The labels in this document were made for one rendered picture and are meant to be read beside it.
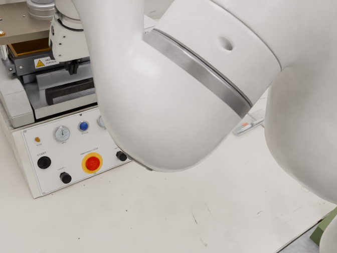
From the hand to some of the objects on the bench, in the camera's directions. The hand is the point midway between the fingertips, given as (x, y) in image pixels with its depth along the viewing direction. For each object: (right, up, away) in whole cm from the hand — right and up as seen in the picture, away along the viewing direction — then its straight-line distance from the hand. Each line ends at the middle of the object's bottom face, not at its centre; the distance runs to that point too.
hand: (71, 65), depth 81 cm
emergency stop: (+3, -27, +12) cm, 30 cm away
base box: (-11, -12, +30) cm, 34 cm away
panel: (+3, -29, +12) cm, 31 cm away
